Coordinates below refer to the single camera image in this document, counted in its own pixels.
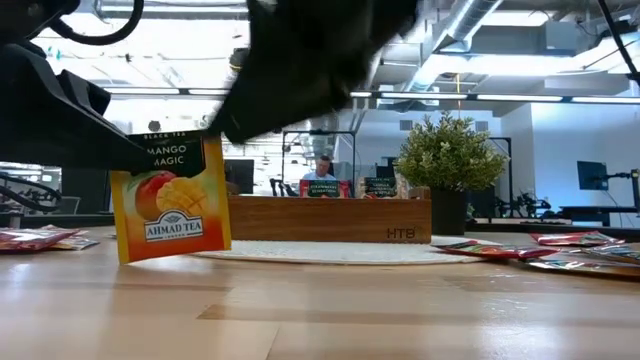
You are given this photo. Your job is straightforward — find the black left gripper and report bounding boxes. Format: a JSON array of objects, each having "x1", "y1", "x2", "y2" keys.
[{"x1": 0, "y1": 0, "x2": 154, "y2": 171}]

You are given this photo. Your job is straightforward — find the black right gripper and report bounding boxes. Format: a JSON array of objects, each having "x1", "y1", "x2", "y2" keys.
[{"x1": 207, "y1": 0, "x2": 419, "y2": 145}]

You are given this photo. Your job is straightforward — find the wooden tea bag box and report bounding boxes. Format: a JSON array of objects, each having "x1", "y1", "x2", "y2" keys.
[{"x1": 227, "y1": 187, "x2": 433, "y2": 245}]

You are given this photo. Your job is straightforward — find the beige vanilla cinnamon tea bag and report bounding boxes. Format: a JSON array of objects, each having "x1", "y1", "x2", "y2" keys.
[
  {"x1": 49, "y1": 236, "x2": 101, "y2": 252},
  {"x1": 355, "y1": 175, "x2": 402, "y2": 200}
]

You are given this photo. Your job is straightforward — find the orange mango tea bag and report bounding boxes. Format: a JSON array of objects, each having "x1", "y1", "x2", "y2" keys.
[{"x1": 109, "y1": 130, "x2": 233, "y2": 266}]

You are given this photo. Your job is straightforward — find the white round woven placemat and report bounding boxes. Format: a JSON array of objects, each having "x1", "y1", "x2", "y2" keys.
[{"x1": 191, "y1": 234, "x2": 501, "y2": 267}]

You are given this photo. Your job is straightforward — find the black monitor on arm mount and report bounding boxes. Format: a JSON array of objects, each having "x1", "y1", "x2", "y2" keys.
[{"x1": 577, "y1": 160, "x2": 640, "y2": 209}]

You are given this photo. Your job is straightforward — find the large black monitor back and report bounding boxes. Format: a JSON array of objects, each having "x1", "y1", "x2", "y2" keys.
[{"x1": 60, "y1": 167, "x2": 112, "y2": 215}]

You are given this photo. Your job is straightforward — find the person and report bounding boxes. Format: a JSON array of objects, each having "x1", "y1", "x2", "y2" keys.
[{"x1": 301, "y1": 154, "x2": 338, "y2": 182}]

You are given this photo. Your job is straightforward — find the black computer monitor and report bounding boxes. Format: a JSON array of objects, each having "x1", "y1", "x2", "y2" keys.
[{"x1": 223, "y1": 158, "x2": 256, "y2": 195}]

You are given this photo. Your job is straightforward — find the grey office chair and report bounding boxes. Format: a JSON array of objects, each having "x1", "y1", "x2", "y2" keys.
[{"x1": 51, "y1": 195, "x2": 82, "y2": 216}]

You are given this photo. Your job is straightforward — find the long ceiling light strip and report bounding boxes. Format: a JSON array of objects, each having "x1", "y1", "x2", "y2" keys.
[{"x1": 102, "y1": 87, "x2": 640, "y2": 105}]

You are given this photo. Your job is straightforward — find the potted green artificial plant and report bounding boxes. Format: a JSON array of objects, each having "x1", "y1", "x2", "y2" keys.
[{"x1": 394, "y1": 112, "x2": 509, "y2": 236}]

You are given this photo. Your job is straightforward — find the dark office desk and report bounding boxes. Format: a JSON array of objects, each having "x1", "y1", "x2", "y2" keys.
[{"x1": 558, "y1": 204, "x2": 640, "y2": 227}]

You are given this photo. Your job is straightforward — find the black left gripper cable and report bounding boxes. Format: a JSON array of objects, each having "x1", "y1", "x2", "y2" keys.
[{"x1": 48, "y1": 0, "x2": 146, "y2": 47}]

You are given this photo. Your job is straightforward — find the black aluminium table frame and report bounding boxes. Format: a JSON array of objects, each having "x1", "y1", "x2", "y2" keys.
[{"x1": 0, "y1": 213, "x2": 640, "y2": 237}]

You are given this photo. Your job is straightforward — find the ribbed silver ceiling duct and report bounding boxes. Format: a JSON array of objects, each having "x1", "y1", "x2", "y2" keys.
[{"x1": 417, "y1": 0, "x2": 505, "y2": 96}]

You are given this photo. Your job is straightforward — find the thin black cable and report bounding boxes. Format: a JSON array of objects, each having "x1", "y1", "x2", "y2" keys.
[{"x1": 596, "y1": 0, "x2": 640, "y2": 86}]

